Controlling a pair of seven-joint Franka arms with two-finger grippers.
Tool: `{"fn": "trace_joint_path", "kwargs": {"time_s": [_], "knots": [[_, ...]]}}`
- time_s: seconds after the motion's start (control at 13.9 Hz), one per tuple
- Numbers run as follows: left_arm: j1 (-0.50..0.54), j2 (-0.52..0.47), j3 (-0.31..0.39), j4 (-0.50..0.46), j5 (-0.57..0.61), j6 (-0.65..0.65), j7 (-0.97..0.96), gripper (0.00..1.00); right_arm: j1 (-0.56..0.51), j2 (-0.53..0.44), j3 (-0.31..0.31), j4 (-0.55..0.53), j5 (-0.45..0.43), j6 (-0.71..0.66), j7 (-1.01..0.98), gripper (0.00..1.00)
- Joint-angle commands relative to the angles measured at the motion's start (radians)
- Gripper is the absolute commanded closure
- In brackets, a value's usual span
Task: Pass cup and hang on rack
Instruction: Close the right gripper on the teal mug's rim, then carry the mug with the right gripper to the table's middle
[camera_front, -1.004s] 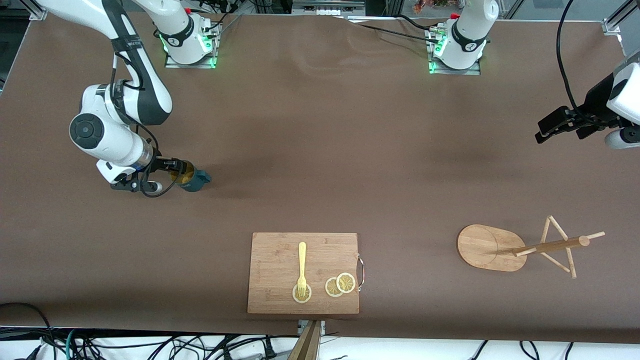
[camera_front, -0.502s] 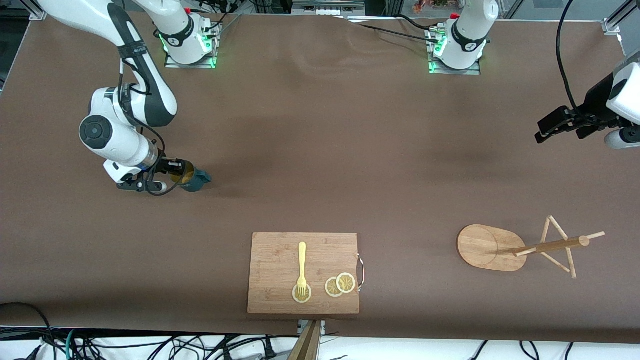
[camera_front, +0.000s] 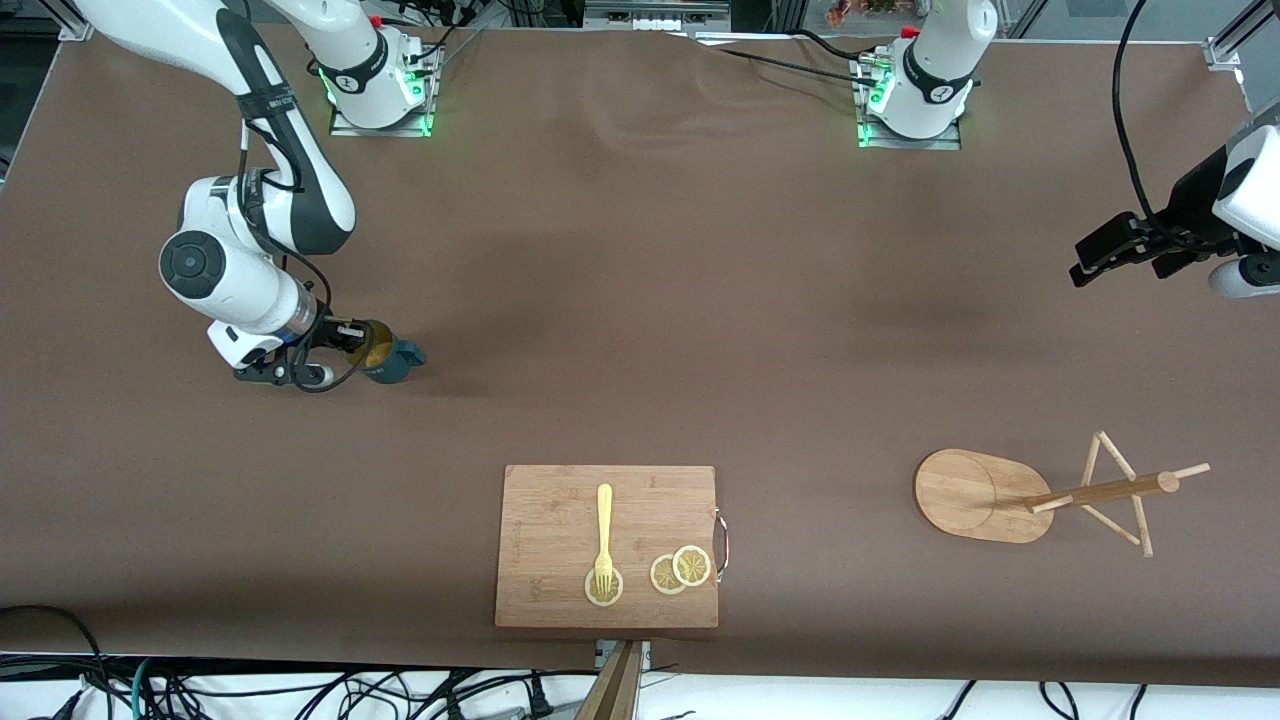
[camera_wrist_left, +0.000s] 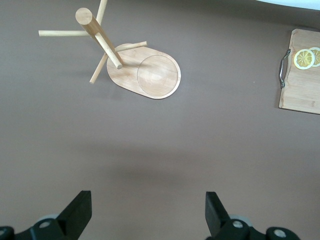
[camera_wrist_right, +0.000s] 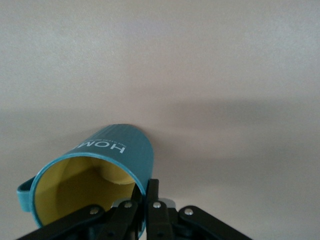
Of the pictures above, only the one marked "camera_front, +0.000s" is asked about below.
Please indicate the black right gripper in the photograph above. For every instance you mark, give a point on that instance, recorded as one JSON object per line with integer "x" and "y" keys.
{"x": 326, "y": 332}

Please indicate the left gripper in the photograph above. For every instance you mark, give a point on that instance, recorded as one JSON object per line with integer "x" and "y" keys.
{"x": 1189, "y": 213}

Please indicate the teal ribbed mug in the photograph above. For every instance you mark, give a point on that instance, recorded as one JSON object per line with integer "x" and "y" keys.
{"x": 400, "y": 365}

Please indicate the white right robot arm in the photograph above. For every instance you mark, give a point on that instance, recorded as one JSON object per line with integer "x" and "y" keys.
{"x": 225, "y": 275}

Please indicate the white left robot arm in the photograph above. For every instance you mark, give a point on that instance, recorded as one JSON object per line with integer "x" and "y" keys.
{"x": 935, "y": 70}

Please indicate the wooden mug rack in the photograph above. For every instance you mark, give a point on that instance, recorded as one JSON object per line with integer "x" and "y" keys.
{"x": 960, "y": 495}

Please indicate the wooden cutting board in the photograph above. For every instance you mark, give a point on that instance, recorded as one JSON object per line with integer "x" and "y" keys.
{"x": 560, "y": 520}

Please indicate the large table cover sheet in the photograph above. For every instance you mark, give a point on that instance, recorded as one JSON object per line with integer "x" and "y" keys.
{"x": 640, "y": 250}

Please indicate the yellow plastic fork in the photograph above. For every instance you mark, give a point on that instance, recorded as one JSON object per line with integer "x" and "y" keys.
{"x": 604, "y": 520}

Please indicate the lemon slice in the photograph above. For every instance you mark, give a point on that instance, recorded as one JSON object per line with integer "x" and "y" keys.
{"x": 604, "y": 599}
{"x": 662, "y": 578}
{"x": 692, "y": 566}

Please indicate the black power plug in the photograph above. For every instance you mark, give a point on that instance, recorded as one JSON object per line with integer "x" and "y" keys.
{"x": 540, "y": 700}

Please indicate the grey power strip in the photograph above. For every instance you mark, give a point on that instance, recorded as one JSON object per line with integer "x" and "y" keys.
{"x": 650, "y": 18}

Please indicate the aluminium frame profile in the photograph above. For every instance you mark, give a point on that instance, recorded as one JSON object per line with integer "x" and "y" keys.
{"x": 1222, "y": 52}
{"x": 75, "y": 30}

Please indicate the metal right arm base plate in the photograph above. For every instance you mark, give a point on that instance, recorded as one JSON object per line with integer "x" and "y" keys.
{"x": 385, "y": 131}

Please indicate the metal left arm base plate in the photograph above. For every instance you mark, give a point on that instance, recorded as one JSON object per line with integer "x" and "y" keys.
{"x": 930, "y": 143}

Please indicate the silver metal bracket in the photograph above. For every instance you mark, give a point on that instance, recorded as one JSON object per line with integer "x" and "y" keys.
{"x": 601, "y": 655}

